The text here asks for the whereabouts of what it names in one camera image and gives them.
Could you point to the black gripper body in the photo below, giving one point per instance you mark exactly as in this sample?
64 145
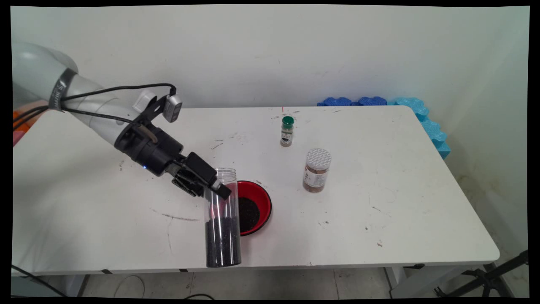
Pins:
152 152

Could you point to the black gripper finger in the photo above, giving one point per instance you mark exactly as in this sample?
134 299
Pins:
202 169
190 185

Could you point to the clear jar with black seeds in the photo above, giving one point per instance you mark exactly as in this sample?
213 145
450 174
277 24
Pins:
223 245

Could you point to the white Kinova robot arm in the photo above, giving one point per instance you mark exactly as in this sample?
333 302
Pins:
93 107

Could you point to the black seeds pile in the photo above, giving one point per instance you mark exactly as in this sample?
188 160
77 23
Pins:
249 215

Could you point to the red bowl with black rim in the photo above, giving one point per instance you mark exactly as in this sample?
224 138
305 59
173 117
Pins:
263 202

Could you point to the small green cap spice bottle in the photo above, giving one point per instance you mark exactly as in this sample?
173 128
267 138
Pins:
287 135

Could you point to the white lid brown spice jar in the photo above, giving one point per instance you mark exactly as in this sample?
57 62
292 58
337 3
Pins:
315 173

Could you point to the orange and pink object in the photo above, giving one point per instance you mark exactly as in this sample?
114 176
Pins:
19 126

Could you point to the dark blue foam mat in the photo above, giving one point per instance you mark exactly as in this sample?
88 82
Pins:
335 101
372 101

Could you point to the light blue foam mat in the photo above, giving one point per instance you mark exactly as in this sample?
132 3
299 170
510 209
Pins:
430 126

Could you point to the white table leg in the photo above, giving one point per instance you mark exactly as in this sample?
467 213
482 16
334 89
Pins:
405 283

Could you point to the black tripod stand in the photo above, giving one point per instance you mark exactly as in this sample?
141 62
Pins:
489 278

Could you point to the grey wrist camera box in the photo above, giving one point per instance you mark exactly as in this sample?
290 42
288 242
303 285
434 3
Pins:
172 107

